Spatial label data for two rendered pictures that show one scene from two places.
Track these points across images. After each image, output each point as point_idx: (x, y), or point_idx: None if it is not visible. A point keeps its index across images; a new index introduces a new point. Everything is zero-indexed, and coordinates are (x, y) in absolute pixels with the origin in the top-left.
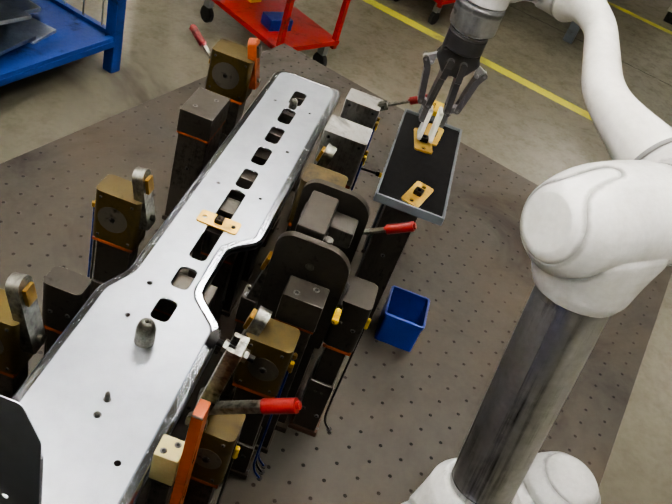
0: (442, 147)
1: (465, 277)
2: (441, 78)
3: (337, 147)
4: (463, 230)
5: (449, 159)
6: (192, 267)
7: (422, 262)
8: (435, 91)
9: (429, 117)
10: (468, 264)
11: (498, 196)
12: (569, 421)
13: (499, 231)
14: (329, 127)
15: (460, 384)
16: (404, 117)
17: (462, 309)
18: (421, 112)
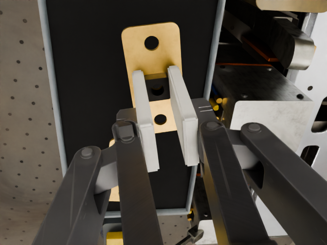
0: (96, 143)
1: (23, 101)
2: (265, 243)
3: (273, 90)
4: (45, 166)
5: (70, 109)
6: None
7: None
8: (230, 178)
9: (182, 104)
10: (26, 122)
11: (26, 227)
12: None
13: (9, 184)
14: (304, 113)
15: None
16: (187, 190)
17: (10, 49)
18: (214, 116)
